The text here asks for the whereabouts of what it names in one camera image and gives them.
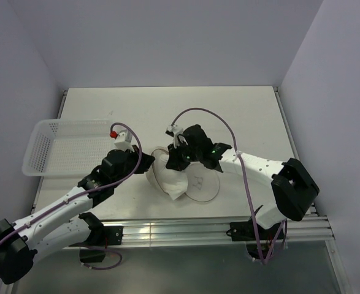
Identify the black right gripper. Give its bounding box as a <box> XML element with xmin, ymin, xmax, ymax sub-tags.
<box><xmin>166</xmin><ymin>139</ymin><xmax>202</xmax><ymax>171</ymax></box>

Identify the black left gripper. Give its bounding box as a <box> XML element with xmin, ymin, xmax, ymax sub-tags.
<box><xmin>112</xmin><ymin>144</ymin><xmax>155</xmax><ymax>187</ymax></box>

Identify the white bra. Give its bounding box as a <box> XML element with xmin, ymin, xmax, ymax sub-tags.
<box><xmin>152</xmin><ymin>153</ymin><xmax>188</xmax><ymax>200</ymax></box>

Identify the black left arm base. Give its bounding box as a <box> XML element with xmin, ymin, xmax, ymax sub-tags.
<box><xmin>79</xmin><ymin>225</ymin><xmax>123</xmax><ymax>264</ymax></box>

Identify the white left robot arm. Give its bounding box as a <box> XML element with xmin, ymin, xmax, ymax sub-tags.
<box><xmin>0</xmin><ymin>149</ymin><xmax>155</xmax><ymax>284</ymax></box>

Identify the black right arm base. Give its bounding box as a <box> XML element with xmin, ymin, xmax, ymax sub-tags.
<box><xmin>226</xmin><ymin>220</ymin><xmax>280</xmax><ymax>241</ymax></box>

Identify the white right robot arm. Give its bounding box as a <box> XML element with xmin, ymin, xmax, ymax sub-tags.
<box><xmin>166</xmin><ymin>124</ymin><xmax>320</xmax><ymax>239</ymax></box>

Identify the white plastic laundry basket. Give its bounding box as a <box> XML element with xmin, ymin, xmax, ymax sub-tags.
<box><xmin>21</xmin><ymin>119</ymin><xmax>114</xmax><ymax>177</ymax></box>

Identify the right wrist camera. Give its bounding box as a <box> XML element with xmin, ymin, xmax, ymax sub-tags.
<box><xmin>165</xmin><ymin>124</ymin><xmax>183</xmax><ymax>146</ymax></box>

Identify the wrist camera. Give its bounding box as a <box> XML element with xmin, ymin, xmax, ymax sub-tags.
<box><xmin>165</xmin><ymin>124</ymin><xmax>183</xmax><ymax>146</ymax></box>
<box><xmin>114</xmin><ymin>130</ymin><xmax>133</xmax><ymax>151</ymax></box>

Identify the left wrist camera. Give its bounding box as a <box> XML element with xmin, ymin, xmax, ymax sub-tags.
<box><xmin>114</xmin><ymin>130</ymin><xmax>133</xmax><ymax>151</ymax></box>

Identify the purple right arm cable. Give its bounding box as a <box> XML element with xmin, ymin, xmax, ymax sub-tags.
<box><xmin>170</xmin><ymin>107</ymin><xmax>288</xmax><ymax>266</ymax></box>

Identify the aluminium mounting rail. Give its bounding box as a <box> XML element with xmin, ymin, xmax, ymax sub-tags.
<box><xmin>103</xmin><ymin>214</ymin><xmax>334</xmax><ymax>247</ymax></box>

